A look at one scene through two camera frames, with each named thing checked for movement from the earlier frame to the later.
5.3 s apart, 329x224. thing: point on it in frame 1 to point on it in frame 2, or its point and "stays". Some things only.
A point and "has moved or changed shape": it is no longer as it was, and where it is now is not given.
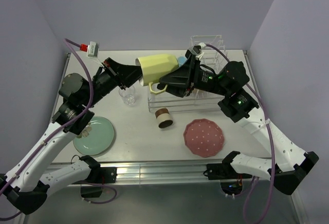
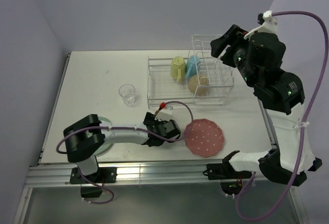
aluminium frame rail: (152, 173) stays
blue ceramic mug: (181, 59) has moved or changed shape
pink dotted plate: (204, 136) stays
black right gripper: (181, 80) to (234, 37)
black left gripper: (127, 74) to (150, 116)
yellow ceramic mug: (153, 68) has moved or changed shape
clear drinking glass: (128, 95) stays
